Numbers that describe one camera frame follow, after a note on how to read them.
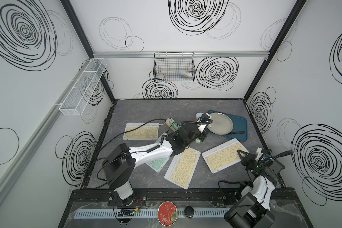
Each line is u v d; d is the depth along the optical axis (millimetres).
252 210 462
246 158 723
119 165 437
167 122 1008
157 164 847
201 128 652
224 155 818
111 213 695
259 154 744
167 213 666
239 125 1053
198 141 694
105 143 953
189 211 617
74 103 721
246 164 726
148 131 994
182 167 843
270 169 636
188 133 568
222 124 1047
